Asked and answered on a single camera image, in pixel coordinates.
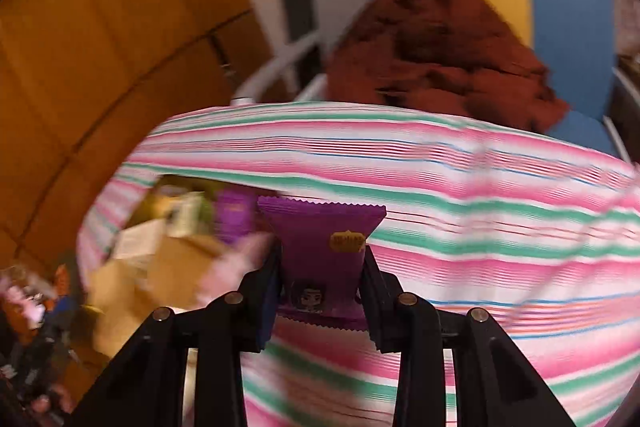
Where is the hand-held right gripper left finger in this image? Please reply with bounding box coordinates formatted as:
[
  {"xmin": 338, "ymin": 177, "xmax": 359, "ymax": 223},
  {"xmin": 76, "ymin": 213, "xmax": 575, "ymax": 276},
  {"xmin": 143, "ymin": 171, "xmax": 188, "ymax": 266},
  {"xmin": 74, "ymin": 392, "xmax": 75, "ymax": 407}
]
[{"xmin": 70, "ymin": 247, "xmax": 282, "ymax": 427}]

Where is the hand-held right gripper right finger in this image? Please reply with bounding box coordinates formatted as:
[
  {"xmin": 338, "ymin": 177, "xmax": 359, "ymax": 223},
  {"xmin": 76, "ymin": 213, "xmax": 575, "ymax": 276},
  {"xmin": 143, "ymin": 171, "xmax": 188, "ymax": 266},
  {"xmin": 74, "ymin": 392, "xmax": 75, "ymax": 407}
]
[{"xmin": 361, "ymin": 246, "xmax": 576, "ymax": 427}]

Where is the purple snack packet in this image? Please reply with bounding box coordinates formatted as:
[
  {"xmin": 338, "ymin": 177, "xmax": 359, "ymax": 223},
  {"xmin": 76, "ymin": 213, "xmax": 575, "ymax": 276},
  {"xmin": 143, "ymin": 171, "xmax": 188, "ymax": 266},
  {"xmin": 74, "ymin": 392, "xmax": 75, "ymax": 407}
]
[
  {"xmin": 256, "ymin": 196, "xmax": 387, "ymax": 333},
  {"xmin": 215, "ymin": 187, "xmax": 261, "ymax": 245}
]

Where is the gold metal tin container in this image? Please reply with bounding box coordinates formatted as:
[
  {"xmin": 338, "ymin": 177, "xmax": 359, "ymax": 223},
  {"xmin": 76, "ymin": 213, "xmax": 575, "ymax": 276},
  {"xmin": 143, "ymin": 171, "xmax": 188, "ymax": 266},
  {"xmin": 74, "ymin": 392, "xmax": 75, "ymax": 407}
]
[{"xmin": 82, "ymin": 174, "xmax": 286, "ymax": 358}]

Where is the pale pink object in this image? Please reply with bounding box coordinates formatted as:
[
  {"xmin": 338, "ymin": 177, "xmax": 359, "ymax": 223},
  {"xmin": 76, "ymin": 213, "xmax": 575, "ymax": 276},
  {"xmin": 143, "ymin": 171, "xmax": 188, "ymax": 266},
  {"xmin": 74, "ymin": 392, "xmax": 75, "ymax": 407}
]
[{"xmin": 197, "ymin": 232, "xmax": 276, "ymax": 310}]

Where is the pink green striped tablecloth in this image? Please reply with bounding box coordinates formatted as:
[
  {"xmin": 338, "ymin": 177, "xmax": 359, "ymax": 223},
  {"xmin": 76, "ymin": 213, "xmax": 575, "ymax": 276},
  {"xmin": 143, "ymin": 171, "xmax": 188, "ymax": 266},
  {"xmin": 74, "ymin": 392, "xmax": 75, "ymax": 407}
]
[{"xmin": 75, "ymin": 101, "xmax": 640, "ymax": 427}]

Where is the white carton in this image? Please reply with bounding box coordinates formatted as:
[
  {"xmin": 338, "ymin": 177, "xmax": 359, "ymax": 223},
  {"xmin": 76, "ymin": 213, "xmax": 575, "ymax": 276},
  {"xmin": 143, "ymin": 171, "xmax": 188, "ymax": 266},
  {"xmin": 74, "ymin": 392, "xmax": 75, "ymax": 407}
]
[{"xmin": 112, "ymin": 219, "xmax": 168, "ymax": 273}]

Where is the orange plastic rack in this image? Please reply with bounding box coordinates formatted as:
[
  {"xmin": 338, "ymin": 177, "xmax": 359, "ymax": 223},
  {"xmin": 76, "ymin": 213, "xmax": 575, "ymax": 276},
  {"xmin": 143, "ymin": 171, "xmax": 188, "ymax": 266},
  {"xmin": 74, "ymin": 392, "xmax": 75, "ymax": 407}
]
[{"xmin": 52, "ymin": 264, "xmax": 71, "ymax": 293}]

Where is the maroon puffer jacket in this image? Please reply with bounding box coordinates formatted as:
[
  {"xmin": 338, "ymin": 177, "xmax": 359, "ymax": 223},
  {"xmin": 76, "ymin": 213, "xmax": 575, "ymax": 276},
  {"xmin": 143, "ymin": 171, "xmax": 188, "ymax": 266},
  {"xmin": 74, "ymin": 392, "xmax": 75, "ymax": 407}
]
[{"xmin": 324, "ymin": 0, "xmax": 571, "ymax": 132}]

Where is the wooden wardrobe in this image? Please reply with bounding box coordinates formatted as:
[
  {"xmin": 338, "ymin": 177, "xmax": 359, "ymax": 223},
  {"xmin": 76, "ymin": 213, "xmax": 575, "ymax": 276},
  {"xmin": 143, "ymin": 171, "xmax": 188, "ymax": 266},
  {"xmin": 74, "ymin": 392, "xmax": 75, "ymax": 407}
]
[{"xmin": 0, "ymin": 0, "xmax": 281, "ymax": 268}]

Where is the grey yellow blue chair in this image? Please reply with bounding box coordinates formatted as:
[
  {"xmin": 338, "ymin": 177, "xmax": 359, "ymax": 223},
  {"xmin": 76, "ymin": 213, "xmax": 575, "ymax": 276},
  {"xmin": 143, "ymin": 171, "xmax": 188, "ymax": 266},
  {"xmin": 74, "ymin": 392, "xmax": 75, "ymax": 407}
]
[{"xmin": 232, "ymin": 0, "xmax": 640, "ymax": 158}]

